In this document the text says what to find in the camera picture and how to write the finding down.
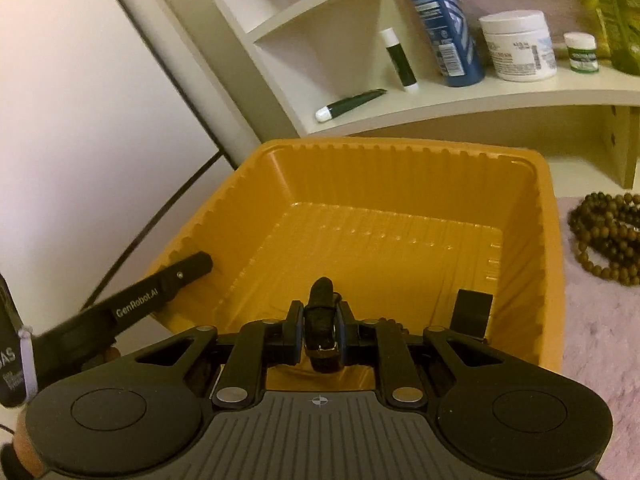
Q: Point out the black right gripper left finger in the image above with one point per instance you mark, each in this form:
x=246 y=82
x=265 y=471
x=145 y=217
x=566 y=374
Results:
x=250 y=353

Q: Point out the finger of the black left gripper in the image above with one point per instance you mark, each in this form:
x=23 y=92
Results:
x=129 y=306

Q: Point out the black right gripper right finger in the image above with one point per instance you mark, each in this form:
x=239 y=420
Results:
x=383 y=346

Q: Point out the orange plastic tray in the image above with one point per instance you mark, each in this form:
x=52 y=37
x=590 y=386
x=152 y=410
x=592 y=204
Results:
x=399 y=226

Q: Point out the left hand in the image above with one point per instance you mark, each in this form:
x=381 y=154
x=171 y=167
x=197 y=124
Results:
x=24 y=450

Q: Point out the pink fluffy blanket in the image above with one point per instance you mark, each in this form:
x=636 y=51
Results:
x=601 y=350

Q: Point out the lying green white tube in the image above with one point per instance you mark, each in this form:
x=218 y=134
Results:
x=342 y=106

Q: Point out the upright green white stick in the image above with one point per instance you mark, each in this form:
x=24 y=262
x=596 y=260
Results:
x=399 y=59

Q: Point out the white wooden shelf unit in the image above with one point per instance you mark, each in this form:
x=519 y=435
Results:
x=311 y=53

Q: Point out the white cream jar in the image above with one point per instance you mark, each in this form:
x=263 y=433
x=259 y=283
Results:
x=520 y=45

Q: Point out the blue spray bottle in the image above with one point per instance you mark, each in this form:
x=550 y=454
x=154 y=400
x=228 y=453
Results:
x=451 y=40

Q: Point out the small green white jar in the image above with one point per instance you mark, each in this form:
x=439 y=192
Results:
x=582 y=52

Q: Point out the green oil spray bottle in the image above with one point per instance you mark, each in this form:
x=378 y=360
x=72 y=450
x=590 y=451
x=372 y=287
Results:
x=615 y=24

